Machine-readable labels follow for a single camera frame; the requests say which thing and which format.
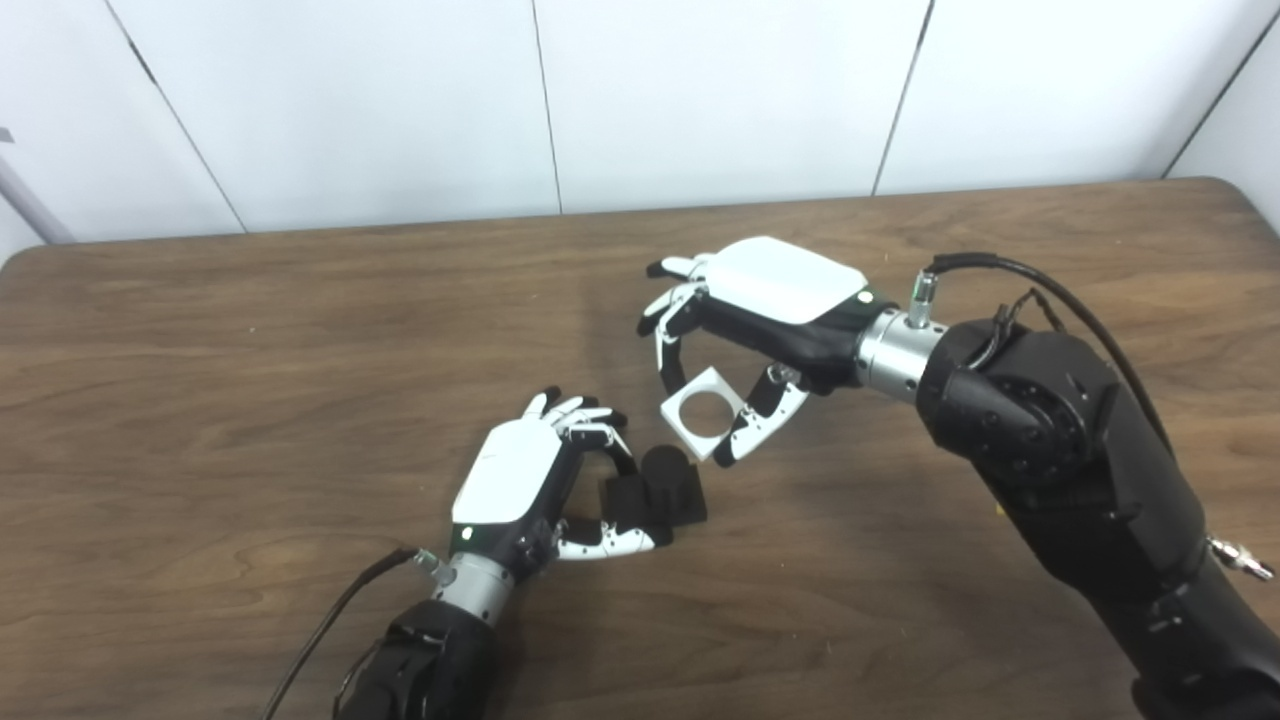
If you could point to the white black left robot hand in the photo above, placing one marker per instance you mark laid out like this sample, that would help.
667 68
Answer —
510 480

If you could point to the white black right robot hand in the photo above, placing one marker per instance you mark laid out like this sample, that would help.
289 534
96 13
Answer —
780 285

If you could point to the black peg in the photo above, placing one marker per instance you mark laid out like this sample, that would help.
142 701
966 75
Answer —
680 490

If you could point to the white square piece with hole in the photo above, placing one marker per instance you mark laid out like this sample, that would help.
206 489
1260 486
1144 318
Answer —
700 443

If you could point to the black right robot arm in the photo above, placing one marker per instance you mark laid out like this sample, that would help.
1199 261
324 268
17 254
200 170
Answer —
1080 460

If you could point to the gray wall corner pole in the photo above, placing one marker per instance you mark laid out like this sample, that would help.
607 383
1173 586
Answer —
35 205

